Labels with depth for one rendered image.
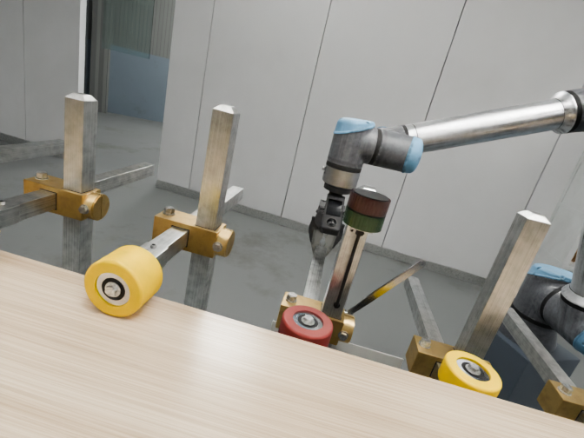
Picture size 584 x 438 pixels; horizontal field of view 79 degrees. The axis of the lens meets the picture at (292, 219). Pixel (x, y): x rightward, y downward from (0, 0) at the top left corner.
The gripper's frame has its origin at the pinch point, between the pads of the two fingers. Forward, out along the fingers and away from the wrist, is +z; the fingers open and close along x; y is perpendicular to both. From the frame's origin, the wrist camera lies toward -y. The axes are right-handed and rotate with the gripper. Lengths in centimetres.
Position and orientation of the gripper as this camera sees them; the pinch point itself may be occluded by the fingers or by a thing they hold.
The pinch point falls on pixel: (318, 256)
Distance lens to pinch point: 96.8
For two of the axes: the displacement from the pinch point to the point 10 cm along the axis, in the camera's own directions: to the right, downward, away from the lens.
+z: -2.2, 9.2, 3.4
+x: -9.6, -2.6, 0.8
